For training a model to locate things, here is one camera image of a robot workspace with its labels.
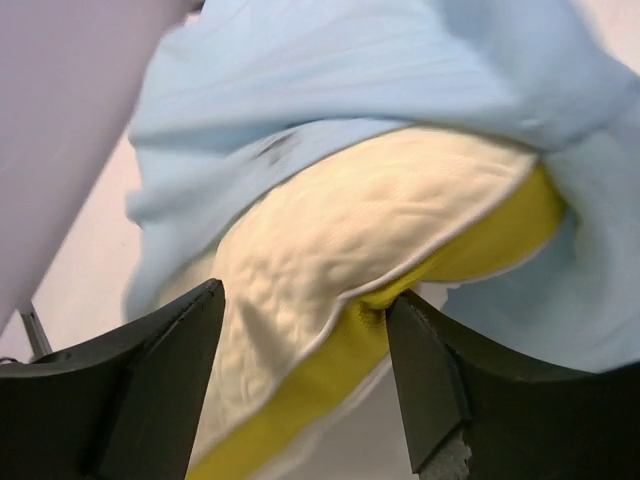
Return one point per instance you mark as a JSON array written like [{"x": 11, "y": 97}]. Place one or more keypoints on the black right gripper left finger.
[{"x": 124, "y": 405}]

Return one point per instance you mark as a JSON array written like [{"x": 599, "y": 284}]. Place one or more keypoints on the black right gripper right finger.
[{"x": 474, "y": 409}]

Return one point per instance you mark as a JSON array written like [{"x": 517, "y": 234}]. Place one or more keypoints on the cream quilted pillow yellow edge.
[{"x": 310, "y": 269}]

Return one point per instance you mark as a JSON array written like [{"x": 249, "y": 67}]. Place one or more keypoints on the light blue pillowcase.
[{"x": 256, "y": 91}]

